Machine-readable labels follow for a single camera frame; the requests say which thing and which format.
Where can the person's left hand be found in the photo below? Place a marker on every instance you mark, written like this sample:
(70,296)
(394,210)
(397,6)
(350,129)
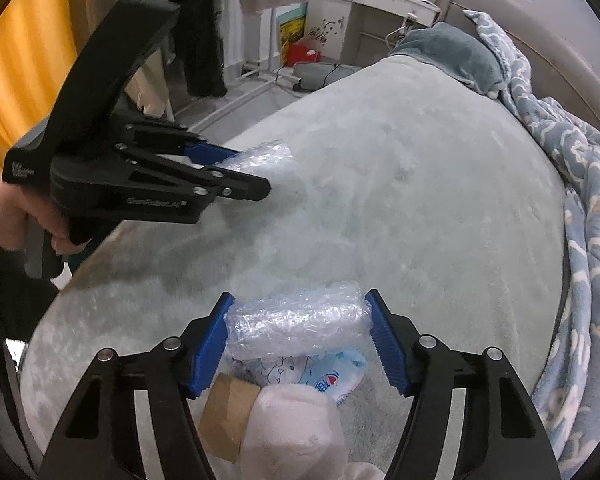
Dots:
(5,215)

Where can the red box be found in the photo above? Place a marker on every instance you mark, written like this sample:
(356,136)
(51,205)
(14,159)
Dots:
(300,54)

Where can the blue patterned fleece blanket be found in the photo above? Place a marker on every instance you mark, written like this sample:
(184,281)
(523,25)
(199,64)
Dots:
(590,260)

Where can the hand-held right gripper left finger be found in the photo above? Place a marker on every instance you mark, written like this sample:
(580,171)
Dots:
(212,350)

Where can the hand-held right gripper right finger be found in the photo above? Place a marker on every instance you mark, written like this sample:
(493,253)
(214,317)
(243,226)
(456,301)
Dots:
(387,345)

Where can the long bubble wrap wad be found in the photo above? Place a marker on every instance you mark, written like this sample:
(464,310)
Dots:
(300,320)

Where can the grey-blue pillow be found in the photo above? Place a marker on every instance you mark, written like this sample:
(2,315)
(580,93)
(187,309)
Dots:
(445,50)

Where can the large brown cardboard tape core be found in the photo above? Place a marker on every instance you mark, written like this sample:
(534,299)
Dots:
(225,417)

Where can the white vanity desk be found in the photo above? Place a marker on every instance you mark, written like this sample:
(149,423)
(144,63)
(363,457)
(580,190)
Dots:
(375,15)

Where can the grey floor cushion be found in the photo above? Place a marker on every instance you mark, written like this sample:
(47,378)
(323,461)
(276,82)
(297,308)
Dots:
(315,75)

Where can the blue and white plastic packet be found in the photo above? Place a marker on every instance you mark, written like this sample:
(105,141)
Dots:
(325,377)

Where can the beige coat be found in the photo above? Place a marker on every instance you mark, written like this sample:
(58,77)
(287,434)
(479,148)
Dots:
(150,80)

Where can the yellow picture board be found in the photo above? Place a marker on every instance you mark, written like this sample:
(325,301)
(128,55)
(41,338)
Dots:
(292,30)

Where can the white wheeled clothes rack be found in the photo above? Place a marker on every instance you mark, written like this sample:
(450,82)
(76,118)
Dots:
(270,35)

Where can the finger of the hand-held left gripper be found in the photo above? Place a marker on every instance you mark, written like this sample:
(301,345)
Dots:
(207,152)
(240,187)

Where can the grey upholstered headboard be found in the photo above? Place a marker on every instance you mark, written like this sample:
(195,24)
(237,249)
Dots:
(555,35)

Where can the orange curtain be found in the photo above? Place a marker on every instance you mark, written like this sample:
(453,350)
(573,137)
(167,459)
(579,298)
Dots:
(25,60)

